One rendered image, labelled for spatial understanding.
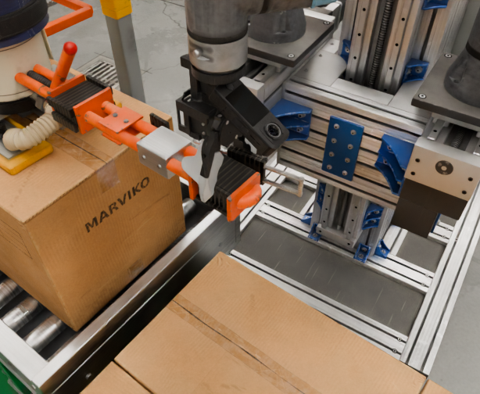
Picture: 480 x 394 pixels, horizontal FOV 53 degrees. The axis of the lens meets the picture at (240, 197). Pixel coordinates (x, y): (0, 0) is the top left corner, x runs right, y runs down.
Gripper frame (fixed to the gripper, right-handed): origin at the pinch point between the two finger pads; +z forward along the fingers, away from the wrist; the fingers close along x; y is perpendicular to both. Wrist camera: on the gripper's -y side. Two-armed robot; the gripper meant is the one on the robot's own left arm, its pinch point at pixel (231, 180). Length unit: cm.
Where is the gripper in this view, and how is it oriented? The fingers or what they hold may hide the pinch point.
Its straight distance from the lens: 76.2
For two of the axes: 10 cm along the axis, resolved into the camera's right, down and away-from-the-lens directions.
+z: 0.0, 7.0, 7.1
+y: -8.0, -4.4, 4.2
